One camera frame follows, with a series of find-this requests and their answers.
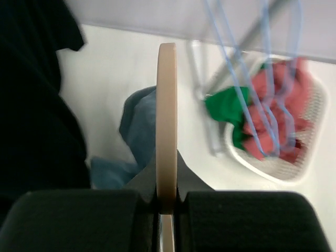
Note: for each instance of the grey blue t shirt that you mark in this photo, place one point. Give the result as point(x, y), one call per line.
point(137, 129)

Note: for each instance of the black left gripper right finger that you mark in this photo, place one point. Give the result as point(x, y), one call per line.
point(210, 220)

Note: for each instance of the green t shirt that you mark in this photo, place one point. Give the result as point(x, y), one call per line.
point(224, 106)

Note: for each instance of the salmon red t shirt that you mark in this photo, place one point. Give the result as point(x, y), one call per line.
point(295, 103)

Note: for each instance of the beige wooden hanger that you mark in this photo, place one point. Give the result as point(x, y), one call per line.
point(166, 128)

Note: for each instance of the white perforated plastic basket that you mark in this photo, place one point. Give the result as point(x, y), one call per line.
point(274, 168)

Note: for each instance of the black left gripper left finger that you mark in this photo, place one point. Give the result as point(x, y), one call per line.
point(84, 220)

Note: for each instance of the black t shirt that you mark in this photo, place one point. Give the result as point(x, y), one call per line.
point(42, 146)

